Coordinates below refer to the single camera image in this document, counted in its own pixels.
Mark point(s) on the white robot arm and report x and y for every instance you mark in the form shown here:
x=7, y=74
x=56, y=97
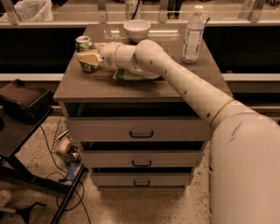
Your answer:
x=244, y=159

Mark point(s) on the clear plastic bin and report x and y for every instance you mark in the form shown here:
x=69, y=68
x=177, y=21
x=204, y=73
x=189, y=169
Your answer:
x=33, y=10

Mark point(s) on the dark box on cart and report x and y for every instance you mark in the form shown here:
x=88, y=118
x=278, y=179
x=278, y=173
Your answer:
x=25, y=104

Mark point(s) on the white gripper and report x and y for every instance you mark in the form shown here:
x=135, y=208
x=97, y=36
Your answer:
x=108, y=55

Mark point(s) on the bottom cabinet drawer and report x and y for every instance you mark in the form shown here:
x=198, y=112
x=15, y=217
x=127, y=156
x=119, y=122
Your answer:
x=142, y=177

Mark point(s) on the top cabinet drawer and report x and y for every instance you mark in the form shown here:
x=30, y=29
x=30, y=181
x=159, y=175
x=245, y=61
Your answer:
x=131, y=122

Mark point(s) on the white ceramic bowl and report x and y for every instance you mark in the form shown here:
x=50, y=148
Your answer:
x=137, y=30

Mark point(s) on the cabinet drawer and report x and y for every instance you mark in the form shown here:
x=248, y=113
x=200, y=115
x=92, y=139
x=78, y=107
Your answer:
x=142, y=177
x=131, y=122
x=142, y=154

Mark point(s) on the grey drawer cabinet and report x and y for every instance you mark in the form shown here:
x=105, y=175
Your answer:
x=78, y=87

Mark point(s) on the green soda can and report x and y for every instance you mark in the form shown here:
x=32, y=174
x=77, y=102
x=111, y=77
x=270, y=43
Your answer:
x=84, y=44

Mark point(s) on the clear plastic water bottle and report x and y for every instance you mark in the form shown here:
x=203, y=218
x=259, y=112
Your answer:
x=193, y=35

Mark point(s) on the middle cabinet drawer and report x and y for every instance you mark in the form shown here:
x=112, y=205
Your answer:
x=142, y=154

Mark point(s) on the wire basket with clutter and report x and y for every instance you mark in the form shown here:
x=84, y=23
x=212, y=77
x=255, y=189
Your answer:
x=64, y=146

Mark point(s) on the green chip bag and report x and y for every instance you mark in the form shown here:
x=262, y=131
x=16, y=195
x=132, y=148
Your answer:
x=124, y=75

